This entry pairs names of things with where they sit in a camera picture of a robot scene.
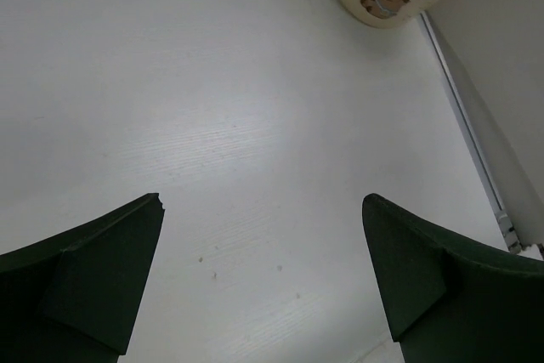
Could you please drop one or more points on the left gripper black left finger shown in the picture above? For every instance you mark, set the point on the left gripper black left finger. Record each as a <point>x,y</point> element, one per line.
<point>75,296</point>

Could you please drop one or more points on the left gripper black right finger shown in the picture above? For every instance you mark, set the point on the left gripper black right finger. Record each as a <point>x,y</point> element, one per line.
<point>448,298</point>

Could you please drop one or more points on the right aluminium rail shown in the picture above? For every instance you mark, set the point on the right aluminium rail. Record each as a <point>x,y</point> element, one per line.
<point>507,150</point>

